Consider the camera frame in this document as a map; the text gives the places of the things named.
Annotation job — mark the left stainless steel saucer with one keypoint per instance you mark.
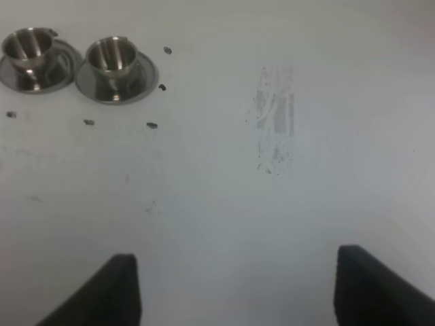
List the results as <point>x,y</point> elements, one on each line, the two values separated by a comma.
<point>59,76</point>

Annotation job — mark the left stainless steel teacup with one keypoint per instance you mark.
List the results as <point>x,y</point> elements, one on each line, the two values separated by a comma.
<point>30,57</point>

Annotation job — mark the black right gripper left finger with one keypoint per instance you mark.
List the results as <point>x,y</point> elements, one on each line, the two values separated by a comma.
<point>110,297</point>

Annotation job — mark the right stainless steel teacup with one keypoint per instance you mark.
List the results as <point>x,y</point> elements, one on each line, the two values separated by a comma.
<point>115,64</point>

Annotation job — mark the right stainless steel saucer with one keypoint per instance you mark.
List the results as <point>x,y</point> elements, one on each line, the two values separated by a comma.
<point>142,78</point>

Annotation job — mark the stainless steel saucer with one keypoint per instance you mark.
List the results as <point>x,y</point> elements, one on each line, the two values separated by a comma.
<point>142,78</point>
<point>59,76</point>

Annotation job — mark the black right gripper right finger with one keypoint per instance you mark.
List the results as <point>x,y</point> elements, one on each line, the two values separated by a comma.
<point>368,293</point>

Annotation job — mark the stainless steel teacup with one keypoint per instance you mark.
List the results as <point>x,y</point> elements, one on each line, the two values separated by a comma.
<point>115,64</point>
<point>30,57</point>

